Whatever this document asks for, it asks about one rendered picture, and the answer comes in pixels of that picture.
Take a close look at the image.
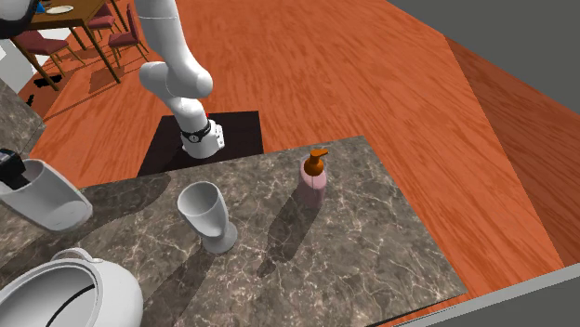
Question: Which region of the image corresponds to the white tapered container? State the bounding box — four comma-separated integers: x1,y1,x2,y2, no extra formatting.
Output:
0,158,95,232

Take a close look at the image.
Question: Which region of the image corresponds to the pink soap bottle orange pump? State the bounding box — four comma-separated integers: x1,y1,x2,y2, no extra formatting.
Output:
297,148,330,210

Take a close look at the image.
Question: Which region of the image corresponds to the white round pot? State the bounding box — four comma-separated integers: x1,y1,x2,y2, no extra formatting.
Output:
0,246,145,327

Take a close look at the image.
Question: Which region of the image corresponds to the wooden dining table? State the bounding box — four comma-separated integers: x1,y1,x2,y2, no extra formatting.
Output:
23,0,122,85

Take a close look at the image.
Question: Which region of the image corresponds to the wooden chair red seat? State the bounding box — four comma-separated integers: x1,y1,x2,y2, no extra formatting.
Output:
10,29,86,92
107,3,150,69
85,1,118,45

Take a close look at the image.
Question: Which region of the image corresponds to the dark robot stand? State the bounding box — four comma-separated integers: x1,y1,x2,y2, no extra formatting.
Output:
137,110,265,178

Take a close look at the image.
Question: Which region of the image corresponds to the white goblet cup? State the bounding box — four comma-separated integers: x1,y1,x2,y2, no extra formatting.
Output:
176,180,239,255

